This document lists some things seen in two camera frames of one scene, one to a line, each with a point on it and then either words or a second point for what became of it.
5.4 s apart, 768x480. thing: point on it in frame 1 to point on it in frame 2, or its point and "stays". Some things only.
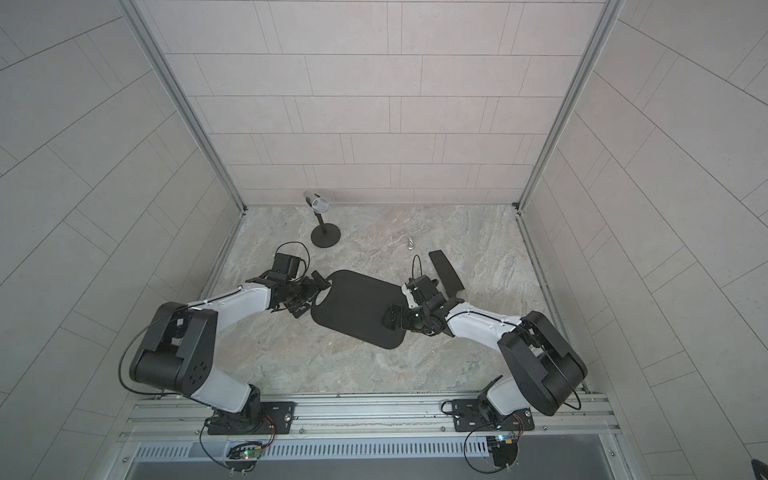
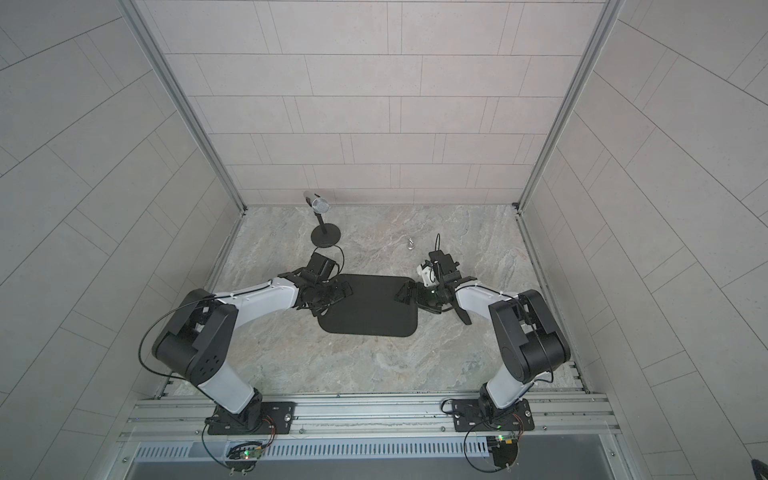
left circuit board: [243, 457] stays
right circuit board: [504, 449] stays
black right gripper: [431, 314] to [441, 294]
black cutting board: [356, 306] stays
